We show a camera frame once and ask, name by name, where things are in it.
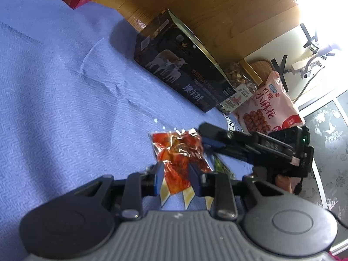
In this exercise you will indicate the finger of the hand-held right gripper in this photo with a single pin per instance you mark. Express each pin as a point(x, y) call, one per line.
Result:
point(217, 144)
point(214, 131)

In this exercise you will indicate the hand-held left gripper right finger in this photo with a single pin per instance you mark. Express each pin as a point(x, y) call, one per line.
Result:
point(194, 182)

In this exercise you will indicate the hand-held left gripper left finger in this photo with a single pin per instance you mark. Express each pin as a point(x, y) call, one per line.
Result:
point(159, 180)

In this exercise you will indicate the green snack packet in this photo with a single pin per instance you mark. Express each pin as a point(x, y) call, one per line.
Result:
point(221, 167)

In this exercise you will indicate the red spicy snack packet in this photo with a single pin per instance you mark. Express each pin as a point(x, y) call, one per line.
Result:
point(176, 155)

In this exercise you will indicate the black cardboard box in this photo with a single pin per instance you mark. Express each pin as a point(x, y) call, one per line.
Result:
point(176, 65)

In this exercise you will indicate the person's right hand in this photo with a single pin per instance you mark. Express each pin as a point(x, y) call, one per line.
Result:
point(285, 183)

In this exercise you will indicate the pink snack bag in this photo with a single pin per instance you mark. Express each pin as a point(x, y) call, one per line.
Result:
point(266, 108)

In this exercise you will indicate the floral frosted glass door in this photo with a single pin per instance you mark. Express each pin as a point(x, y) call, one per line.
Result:
point(329, 146)

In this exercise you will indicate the clear nut jar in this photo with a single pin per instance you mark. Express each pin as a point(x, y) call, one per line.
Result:
point(239, 87)

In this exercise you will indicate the black tape cross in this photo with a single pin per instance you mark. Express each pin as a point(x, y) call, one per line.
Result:
point(310, 36)
point(281, 70)

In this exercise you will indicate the round wooden board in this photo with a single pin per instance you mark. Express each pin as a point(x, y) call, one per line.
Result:
point(262, 64)

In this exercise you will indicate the white power strip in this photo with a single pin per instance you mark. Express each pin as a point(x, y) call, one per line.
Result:
point(307, 65)

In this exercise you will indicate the wooden headboard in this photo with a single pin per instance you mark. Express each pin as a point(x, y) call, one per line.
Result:
point(217, 11)

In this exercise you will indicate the blue printed blanket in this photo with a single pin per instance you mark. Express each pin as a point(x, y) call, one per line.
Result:
point(59, 100)

